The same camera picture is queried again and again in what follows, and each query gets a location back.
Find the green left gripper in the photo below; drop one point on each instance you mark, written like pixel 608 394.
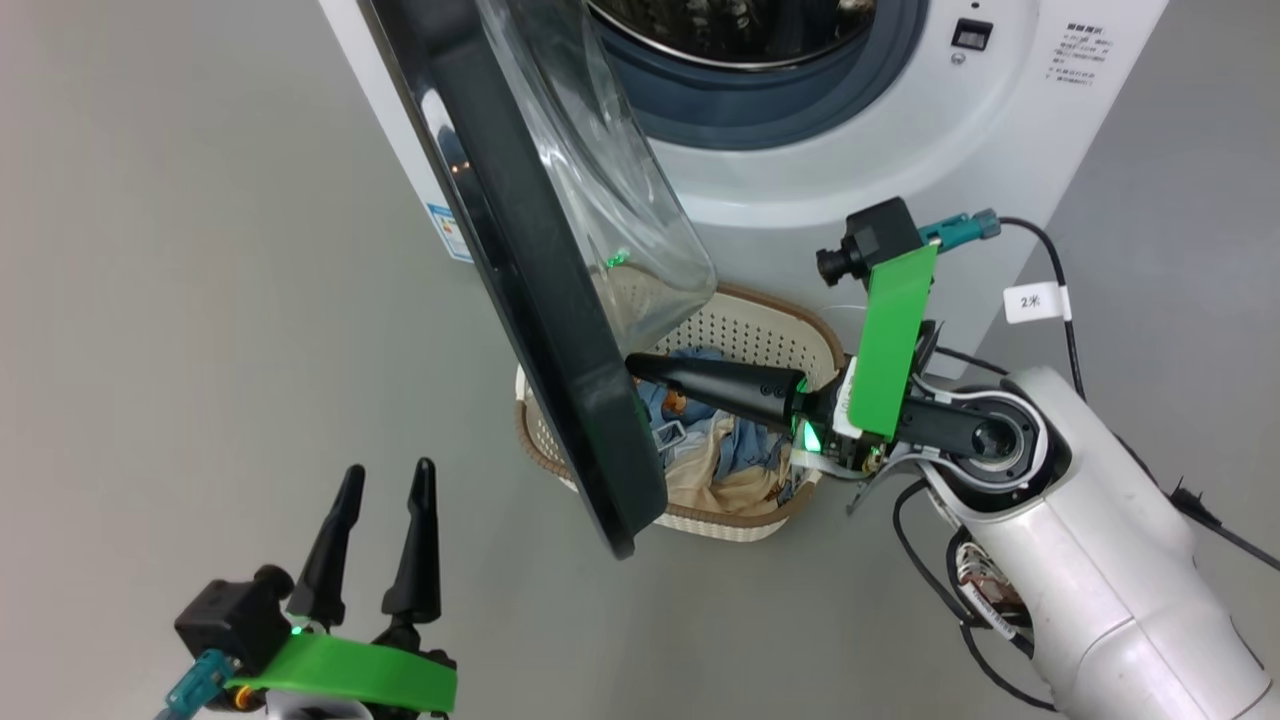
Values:
pixel 350 672

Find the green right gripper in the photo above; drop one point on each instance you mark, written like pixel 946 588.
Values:
pixel 895 330

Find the beige garment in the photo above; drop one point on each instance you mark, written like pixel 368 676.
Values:
pixel 725 490

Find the dark washing machine door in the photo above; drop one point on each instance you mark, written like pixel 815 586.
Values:
pixel 530 300

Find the cream perforated laundry basket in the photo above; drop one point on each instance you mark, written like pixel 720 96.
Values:
pixel 770 335

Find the white front-load washing machine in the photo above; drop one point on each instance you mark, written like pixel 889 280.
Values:
pixel 850 170

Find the grey rubber door seal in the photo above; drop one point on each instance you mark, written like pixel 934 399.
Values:
pixel 760 100

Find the steel washing machine drum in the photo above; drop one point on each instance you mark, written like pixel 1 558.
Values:
pixel 740 25

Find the black door lock socket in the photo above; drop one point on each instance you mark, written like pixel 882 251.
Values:
pixel 971 35

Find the blue energy label sticker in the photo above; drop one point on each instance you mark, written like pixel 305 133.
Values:
pixel 450 232

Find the teal left camera connector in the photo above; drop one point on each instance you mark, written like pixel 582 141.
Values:
pixel 200 685

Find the teal camera connector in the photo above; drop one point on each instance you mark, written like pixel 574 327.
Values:
pixel 960 228
pixel 200 685

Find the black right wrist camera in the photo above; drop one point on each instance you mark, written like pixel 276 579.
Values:
pixel 875 240

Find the teal right camera connector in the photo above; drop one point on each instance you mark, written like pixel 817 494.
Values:
pixel 960 228

